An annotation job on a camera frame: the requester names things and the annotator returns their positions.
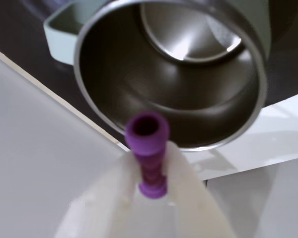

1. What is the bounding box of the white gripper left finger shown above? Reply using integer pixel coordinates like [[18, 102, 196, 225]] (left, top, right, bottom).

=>
[[54, 150, 141, 238]]

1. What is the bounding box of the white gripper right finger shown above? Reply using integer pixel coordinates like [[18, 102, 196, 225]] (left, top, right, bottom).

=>
[[163, 144, 237, 238]]

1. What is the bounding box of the purple ribbed pen grip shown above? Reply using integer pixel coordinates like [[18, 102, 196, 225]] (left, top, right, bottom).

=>
[[124, 112, 170, 200]]

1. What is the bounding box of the white board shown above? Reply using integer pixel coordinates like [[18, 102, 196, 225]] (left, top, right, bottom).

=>
[[119, 90, 298, 181]]

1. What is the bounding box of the light wooden strip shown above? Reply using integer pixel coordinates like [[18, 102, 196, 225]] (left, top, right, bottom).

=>
[[0, 44, 131, 152]]

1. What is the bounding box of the steel mug, pale green handle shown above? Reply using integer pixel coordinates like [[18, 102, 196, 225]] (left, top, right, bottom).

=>
[[43, 0, 273, 153]]

